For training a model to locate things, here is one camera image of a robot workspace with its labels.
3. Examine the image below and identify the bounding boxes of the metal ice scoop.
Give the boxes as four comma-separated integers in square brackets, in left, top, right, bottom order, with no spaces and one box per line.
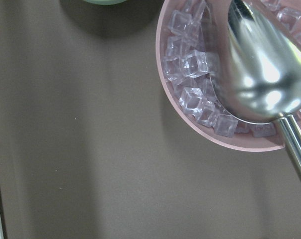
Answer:
[213,0,301,181]

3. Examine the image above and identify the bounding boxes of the pink bowl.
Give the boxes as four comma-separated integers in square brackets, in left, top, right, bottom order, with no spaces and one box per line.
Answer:
[155,0,301,152]

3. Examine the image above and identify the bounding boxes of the light green bowl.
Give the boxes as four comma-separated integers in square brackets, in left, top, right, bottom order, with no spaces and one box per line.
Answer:
[84,0,126,5]

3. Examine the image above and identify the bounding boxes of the clear ice cube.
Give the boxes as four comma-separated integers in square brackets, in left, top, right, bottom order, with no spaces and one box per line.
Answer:
[213,114,238,137]
[181,50,209,78]
[167,10,192,35]
[179,87,205,114]

